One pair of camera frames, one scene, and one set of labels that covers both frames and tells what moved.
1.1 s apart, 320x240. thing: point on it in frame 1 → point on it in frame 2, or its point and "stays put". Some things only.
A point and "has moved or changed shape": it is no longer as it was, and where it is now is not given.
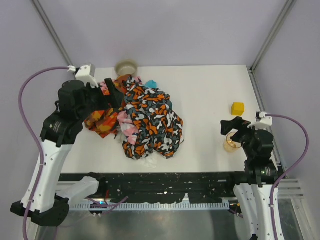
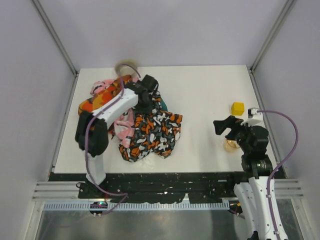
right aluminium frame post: x=287 y=8 stays put
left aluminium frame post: x=52 y=32 stays put
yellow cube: x=237 y=108 stays put
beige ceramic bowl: x=126 y=67 stays put
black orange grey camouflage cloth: x=161 y=130 has moved or changed shape
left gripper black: x=100 y=99 → x=145 y=104
